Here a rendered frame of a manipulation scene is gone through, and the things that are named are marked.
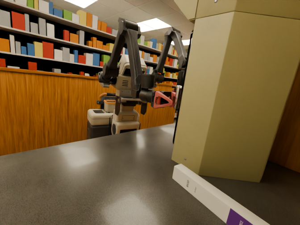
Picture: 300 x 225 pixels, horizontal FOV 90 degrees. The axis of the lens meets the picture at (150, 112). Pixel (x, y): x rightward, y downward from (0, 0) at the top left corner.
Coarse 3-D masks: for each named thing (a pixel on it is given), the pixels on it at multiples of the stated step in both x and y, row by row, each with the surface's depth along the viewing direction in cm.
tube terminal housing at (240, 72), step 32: (224, 0) 39; (256, 0) 37; (288, 0) 37; (224, 32) 40; (256, 32) 39; (288, 32) 39; (192, 64) 47; (224, 64) 41; (256, 64) 40; (288, 64) 40; (192, 96) 48; (224, 96) 42; (256, 96) 42; (192, 128) 48; (224, 128) 44; (256, 128) 44; (192, 160) 49; (224, 160) 47; (256, 160) 46
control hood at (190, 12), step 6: (174, 0) 51; (180, 0) 48; (186, 0) 47; (192, 0) 46; (198, 0) 45; (180, 6) 49; (186, 6) 47; (192, 6) 46; (186, 12) 47; (192, 12) 46; (192, 18) 46
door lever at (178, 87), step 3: (177, 87) 57; (180, 87) 56; (177, 90) 57; (180, 90) 57; (177, 93) 57; (180, 93) 58; (177, 96) 57; (177, 99) 57; (174, 102) 58; (177, 102) 58; (174, 105) 58; (177, 105) 58
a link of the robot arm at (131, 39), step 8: (120, 24) 80; (120, 32) 81; (128, 32) 78; (136, 32) 81; (128, 40) 79; (136, 40) 80; (128, 48) 80; (136, 48) 78; (136, 56) 77; (136, 64) 76; (136, 72) 75; (136, 80) 74; (136, 88) 72
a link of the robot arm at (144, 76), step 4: (144, 76) 66; (148, 76) 65; (152, 76) 66; (144, 80) 66; (148, 80) 66; (152, 80) 66; (140, 84) 71; (144, 84) 67; (148, 84) 66; (152, 84) 67; (140, 88) 71; (132, 92) 74; (136, 92) 71; (132, 96) 74; (136, 96) 71
